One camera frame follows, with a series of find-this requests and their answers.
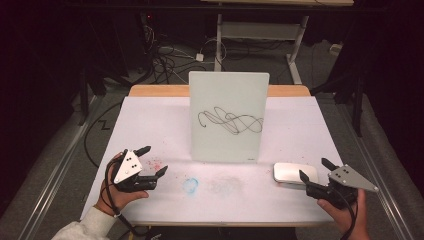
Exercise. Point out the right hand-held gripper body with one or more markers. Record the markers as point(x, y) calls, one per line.
point(346, 178)

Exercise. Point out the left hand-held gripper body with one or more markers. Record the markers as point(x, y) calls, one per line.
point(128, 168)

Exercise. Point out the white whiteboard eraser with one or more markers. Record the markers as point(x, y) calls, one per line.
point(290, 172)

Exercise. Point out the person's left hand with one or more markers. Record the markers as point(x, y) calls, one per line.
point(120, 198)

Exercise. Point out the person's right hand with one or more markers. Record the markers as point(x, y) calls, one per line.
point(346, 220)

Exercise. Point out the white paper table sheet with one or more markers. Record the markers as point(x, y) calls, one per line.
point(160, 126)

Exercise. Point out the black metal stand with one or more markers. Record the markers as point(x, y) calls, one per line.
point(356, 96)
point(88, 90)

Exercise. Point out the scribbled glass whiteboard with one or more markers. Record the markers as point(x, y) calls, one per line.
point(230, 100)

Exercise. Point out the white power adapter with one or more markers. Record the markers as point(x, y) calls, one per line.
point(199, 57)

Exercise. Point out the beige floor socket box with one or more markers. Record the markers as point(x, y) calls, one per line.
point(335, 49)

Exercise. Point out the aluminium floor rail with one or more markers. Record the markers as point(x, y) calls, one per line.
point(56, 173)
point(376, 173)

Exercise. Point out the white metal desk frame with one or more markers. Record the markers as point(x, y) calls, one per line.
point(260, 30)

